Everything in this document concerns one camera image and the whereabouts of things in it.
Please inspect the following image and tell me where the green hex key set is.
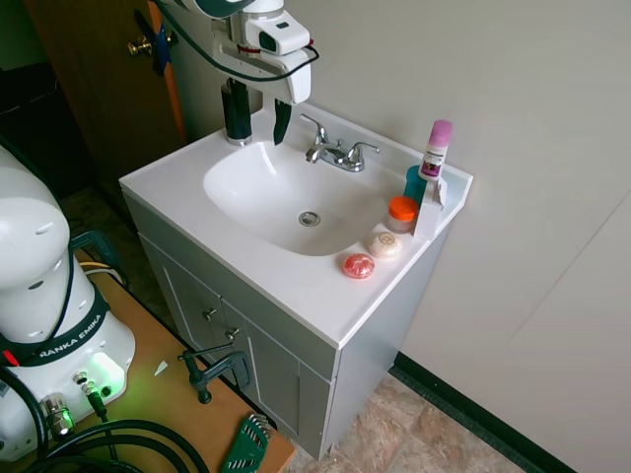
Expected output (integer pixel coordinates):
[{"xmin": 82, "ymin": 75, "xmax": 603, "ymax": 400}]
[{"xmin": 219, "ymin": 413, "xmax": 272, "ymax": 473}]

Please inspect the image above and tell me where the jar with orange lid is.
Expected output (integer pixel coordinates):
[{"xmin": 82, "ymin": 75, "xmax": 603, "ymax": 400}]
[{"xmin": 385, "ymin": 195, "xmax": 420, "ymax": 235}]

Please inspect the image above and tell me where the blue tape strip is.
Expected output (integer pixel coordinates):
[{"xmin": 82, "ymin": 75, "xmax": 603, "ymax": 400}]
[{"xmin": 133, "ymin": 8, "xmax": 177, "ymax": 77}]

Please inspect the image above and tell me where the white round soap bar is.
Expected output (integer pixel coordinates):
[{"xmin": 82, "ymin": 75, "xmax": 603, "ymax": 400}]
[{"xmin": 366, "ymin": 231, "xmax": 403, "ymax": 259}]

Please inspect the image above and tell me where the dark metal C-clamp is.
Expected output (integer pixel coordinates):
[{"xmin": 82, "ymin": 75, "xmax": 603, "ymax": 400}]
[{"xmin": 177, "ymin": 344, "xmax": 252, "ymax": 406}]

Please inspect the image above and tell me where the brown wooden door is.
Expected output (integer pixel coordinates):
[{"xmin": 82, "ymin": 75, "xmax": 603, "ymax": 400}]
[{"xmin": 22, "ymin": 0, "xmax": 187, "ymax": 198}]

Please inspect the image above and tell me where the grey vanity cabinet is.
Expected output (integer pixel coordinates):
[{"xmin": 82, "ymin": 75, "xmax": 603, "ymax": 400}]
[{"xmin": 121, "ymin": 190, "xmax": 451, "ymax": 462}]

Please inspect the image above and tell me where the white vanity sink top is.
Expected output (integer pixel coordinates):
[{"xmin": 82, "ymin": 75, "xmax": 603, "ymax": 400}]
[{"xmin": 118, "ymin": 101, "xmax": 474, "ymax": 352}]

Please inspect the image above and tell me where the silver cable connector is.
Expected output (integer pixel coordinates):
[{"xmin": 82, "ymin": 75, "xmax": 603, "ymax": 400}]
[{"xmin": 39, "ymin": 392, "xmax": 76, "ymax": 441}]

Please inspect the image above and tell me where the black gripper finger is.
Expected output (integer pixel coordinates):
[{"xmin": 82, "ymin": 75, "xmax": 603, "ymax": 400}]
[{"xmin": 271, "ymin": 96, "xmax": 293, "ymax": 148}]

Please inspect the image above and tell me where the chrome faucet spout and base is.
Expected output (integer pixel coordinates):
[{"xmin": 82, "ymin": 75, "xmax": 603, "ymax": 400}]
[{"xmin": 304, "ymin": 139, "xmax": 367, "ymax": 173}]

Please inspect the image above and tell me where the white cardboard box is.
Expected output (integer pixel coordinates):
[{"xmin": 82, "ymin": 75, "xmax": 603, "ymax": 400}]
[{"xmin": 412, "ymin": 176, "xmax": 448, "ymax": 239}]

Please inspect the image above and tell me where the red round soap bar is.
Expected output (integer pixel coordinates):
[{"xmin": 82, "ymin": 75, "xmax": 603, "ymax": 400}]
[{"xmin": 342, "ymin": 252, "xmax": 378, "ymax": 281}]

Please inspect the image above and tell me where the chrome faucet lever handle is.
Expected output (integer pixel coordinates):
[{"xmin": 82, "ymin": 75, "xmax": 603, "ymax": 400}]
[
  {"xmin": 344, "ymin": 141, "xmax": 382, "ymax": 165},
  {"xmin": 300, "ymin": 113, "xmax": 330, "ymax": 147}
]

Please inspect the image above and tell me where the brass door knob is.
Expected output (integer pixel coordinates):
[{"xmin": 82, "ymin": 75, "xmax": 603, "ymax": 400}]
[{"xmin": 126, "ymin": 35, "xmax": 153, "ymax": 58}]

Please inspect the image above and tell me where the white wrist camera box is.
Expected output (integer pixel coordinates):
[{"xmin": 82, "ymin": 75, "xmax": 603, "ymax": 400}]
[{"xmin": 245, "ymin": 13, "xmax": 312, "ymax": 57}]

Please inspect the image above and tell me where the thick black cable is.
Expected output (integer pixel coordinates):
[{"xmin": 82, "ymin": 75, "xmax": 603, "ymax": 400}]
[{"xmin": 0, "ymin": 417, "xmax": 211, "ymax": 473}]

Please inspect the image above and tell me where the black bottle with silver base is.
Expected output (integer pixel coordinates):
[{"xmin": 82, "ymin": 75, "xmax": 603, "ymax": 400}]
[{"xmin": 220, "ymin": 77, "xmax": 254, "ymax": 148}]

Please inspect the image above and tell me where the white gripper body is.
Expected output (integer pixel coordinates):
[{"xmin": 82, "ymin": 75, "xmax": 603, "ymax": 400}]
[{"xmin": 214, "ymin": 41, "xmax": 314, "ymax": 105}]

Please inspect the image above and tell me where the pink capped deodorant stick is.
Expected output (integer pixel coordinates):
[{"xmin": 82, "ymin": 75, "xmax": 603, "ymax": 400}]
[{"xmin": 418, "ymin": 119, "xmax": 456, "ymax": 182}]

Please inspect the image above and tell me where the black baseboard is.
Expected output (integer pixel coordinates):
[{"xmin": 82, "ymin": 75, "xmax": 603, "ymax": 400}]
[{"xmin": 392, "ymin": 351, "xmax": 596, "ymax": 473}]

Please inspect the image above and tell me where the teal plastic cup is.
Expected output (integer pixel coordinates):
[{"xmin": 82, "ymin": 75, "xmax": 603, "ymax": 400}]
[{"xmin": 403, "ymin": 165, "xmax": 431, "ymax": 206}]

